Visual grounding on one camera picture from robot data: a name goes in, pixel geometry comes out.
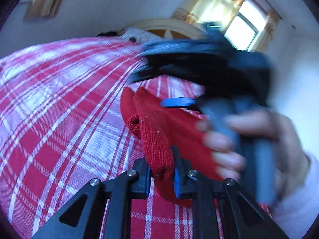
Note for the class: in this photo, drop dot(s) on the white patterned pillow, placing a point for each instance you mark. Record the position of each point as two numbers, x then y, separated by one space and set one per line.
138 35

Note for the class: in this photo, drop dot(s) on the person right hand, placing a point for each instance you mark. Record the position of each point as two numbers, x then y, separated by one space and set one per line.
291 161

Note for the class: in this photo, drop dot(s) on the beige side window curtain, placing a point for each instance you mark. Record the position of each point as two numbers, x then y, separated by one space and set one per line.
42 9

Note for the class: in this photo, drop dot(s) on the headboard window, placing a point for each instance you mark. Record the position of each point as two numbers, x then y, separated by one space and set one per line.
246 27

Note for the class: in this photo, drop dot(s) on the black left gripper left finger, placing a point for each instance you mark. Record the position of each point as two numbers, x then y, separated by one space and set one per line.
101 208

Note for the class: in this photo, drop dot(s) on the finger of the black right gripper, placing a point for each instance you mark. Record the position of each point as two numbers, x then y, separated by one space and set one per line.
181 102

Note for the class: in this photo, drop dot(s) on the yellow curtain behind headboard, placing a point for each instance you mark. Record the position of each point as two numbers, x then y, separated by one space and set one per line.
200 11

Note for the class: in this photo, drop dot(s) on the white sleeve forearm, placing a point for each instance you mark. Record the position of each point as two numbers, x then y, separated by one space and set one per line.
297 212

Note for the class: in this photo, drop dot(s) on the black cloth beside pillow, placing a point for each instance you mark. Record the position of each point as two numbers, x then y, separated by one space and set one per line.
108 34

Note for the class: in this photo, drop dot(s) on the beige curtain right of headboard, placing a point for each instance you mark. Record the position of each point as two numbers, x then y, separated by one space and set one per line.
266 35

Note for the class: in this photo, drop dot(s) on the red knitted sweater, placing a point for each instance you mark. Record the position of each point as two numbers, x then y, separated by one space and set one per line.
159 129

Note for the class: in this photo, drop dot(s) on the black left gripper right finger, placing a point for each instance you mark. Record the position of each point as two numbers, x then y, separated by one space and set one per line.
220 209

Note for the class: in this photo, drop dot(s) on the red plaid bed sheet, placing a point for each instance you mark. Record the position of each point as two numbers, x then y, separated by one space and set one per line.
61 124

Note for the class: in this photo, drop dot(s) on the cream wooden headboard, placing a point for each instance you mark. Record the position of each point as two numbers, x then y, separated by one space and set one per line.
168 28

